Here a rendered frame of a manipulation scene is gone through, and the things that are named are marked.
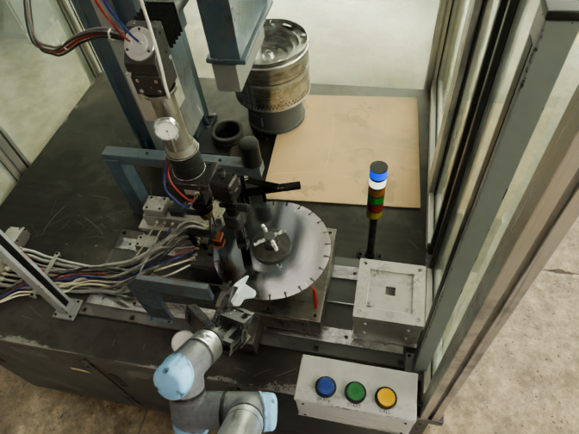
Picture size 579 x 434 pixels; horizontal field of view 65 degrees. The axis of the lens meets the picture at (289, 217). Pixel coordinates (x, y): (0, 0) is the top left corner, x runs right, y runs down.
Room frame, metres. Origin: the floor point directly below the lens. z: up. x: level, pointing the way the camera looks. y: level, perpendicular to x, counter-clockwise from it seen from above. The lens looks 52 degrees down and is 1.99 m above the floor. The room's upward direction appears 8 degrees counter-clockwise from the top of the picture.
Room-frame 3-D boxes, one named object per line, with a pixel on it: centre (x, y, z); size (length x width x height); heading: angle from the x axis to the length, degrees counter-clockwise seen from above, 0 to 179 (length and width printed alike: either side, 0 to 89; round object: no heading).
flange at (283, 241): (0.72, 0.06, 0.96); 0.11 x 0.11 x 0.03
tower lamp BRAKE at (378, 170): (0.77, -0.24, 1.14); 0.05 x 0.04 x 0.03; 162
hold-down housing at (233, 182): (0.72, 0.14, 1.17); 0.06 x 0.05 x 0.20; 63
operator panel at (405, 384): (0.33, -0.10, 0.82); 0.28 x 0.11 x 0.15; 72
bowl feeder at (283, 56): (1.51, -0.01, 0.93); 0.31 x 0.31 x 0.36
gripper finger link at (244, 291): (0.55, 0.13, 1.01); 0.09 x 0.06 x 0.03; 151
